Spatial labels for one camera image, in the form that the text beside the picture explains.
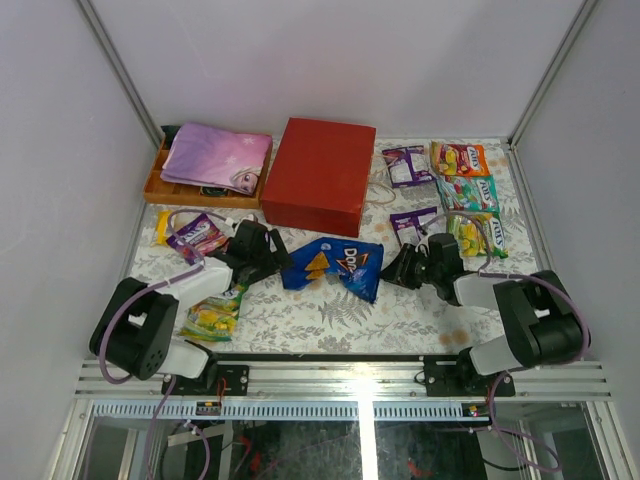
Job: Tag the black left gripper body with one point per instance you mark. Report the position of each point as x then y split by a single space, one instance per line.
273 251

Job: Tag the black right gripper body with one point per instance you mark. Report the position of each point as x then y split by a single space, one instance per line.
428 272

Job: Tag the blue Doritos chips bag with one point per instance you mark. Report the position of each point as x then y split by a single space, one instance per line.
356 264

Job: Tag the green yellow candy bag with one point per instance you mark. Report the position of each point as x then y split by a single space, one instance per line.
478 234

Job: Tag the purple Fox's berries candy bag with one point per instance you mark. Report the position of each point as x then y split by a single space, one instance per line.
202 234

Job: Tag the green blue snack packet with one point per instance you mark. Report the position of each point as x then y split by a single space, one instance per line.
215 318

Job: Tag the teal Fox's mint candy bag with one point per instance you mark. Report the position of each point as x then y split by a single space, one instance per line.
476 194

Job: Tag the yellow snack packet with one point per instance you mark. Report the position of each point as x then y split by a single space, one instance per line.
161 231

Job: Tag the red brown paper bag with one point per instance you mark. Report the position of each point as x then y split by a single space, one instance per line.
320 175

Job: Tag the orange Fox's fruits candy bag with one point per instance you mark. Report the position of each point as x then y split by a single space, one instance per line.
467 160

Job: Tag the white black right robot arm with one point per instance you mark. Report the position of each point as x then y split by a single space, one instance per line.
541 323

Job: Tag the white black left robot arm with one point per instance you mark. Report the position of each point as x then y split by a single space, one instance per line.
134 336

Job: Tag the pink purple folded cloth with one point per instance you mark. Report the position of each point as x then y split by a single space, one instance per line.
206 156

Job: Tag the wooden tray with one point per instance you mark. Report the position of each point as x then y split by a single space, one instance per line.
158 191

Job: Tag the right aluminium frame post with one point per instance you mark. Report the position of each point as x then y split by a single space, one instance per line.
564 49

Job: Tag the aluminium frame post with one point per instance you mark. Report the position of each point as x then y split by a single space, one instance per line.
114 60
564 49

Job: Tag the aluminium front rail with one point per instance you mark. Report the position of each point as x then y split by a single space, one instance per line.
292 380

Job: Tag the left aluminium frame post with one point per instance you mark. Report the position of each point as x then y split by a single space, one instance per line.
114 60

